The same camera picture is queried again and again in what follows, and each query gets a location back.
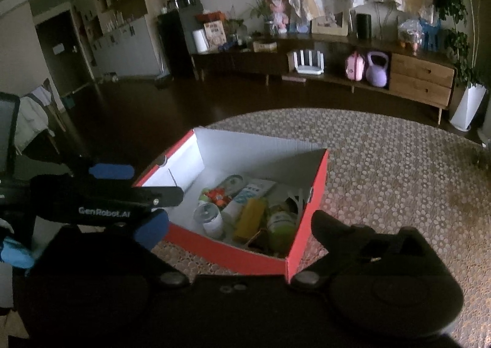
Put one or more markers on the pink flat box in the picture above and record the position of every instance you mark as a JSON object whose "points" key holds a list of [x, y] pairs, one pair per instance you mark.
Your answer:
{"points": [[294, 79]]}

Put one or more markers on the wall cabinet with shelves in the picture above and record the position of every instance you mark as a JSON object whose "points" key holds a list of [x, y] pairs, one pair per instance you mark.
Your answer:
{"points": [[122, 6]]}

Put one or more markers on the white blue printed toothpaste tube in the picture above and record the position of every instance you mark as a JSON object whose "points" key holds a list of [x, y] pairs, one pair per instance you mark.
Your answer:
{"points": [[249, 194]]}

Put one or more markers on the person's left hand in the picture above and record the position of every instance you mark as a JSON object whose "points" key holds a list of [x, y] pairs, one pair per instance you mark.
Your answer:
{"points": [[13, 254]]}

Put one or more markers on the black mini fridge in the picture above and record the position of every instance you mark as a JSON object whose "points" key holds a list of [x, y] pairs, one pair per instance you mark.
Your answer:
{"points": [[176, 45]]}

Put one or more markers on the orange small toy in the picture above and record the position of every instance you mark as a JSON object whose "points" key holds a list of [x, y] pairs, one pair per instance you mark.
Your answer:
{"points": [[216, 196]]}

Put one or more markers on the black cylindrical speaker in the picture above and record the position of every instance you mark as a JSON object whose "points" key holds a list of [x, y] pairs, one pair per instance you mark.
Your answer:
{"points": [[364, 26]]}

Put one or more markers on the red cardboard box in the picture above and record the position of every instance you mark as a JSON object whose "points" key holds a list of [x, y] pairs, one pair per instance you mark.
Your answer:
{"points": [[310, 225]]}

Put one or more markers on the white bottle with silver cap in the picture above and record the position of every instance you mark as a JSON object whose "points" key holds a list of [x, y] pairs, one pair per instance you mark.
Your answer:
{"points": [[210, 221]]}

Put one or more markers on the red gift box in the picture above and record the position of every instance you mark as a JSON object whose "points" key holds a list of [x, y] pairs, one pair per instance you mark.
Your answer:
{"points": [[209, 17]]}

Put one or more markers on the dark wooden door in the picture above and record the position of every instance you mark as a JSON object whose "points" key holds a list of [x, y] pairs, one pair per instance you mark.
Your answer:
{"points": [[63, 52]]}

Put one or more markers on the grey teal oval case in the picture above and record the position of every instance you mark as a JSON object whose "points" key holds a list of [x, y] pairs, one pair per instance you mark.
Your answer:
{"points": [[230, 184]]}

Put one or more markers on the pink small bag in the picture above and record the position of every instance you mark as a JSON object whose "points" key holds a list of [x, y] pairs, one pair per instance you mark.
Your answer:
{"points": [[355, 68]]}

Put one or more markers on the small yellow box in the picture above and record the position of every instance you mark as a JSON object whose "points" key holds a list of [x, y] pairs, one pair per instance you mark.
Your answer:
{"points": [[250, 219]]}

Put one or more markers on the white router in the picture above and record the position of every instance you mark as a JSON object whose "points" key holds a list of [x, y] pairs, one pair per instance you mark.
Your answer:
{"points": [[308, 66]]}

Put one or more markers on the green lotion bottle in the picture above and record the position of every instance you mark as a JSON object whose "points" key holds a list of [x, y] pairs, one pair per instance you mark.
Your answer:
{"points": [[282, 233]]}

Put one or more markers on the small wicker basket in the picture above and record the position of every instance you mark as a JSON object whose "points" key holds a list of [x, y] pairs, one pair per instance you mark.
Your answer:
{"points": [[264, 46]]}

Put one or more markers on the wooden sideboard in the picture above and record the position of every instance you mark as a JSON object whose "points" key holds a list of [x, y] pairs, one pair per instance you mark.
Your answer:
{"points": [[422, 79]]}

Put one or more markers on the pink doll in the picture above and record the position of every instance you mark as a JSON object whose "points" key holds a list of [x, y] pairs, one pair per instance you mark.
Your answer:
{"points": [[279, 14]]}

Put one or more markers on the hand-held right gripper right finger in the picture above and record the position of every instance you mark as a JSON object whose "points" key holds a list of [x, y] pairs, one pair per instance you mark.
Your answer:
{"points": [[330, 229]]}

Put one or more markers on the clear plastic bag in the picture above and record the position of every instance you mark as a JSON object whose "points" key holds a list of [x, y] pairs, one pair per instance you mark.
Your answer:
{"points": [[409, 33]]}

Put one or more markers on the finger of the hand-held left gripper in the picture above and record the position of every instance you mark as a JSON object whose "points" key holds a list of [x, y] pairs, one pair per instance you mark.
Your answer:
{"points": [[111, 172], [161, 196]]}

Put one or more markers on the tall green potted plant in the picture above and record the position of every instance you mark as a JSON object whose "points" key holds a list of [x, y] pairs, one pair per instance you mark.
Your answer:
{"points": [[460, 6]]}

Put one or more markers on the white paper towel roll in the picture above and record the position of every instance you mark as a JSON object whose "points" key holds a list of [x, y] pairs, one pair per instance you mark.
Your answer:
{"points": [[200, 42]]}

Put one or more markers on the purple kettlebell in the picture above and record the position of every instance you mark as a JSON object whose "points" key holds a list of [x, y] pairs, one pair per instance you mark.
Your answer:
{"points": [[378, 73]]}

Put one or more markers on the small leafy plant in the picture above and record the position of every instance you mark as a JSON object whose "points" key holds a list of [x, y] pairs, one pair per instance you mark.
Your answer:
{"points": [[261, 10]]}

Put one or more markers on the printed carton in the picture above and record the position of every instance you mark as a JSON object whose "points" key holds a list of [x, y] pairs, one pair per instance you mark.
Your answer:
{"points": [[214, 36]]}

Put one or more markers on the beige picture frame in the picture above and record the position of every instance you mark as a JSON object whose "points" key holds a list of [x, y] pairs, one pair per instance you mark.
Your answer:
{"points": [[329, 27]]}

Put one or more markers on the white garment on chair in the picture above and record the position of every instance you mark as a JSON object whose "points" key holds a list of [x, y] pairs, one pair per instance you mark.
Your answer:
{"points": [[34, 114]]}

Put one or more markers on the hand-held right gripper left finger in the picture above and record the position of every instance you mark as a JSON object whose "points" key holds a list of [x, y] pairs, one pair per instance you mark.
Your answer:
{"points": [[153, 229]]}

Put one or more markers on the blue toy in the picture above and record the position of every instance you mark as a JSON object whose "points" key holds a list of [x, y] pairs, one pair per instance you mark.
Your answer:
{"points": [[429, 35]]}

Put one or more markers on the white planter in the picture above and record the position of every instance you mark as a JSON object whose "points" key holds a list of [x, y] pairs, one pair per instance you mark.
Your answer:
{"points": [[468, 108]]}

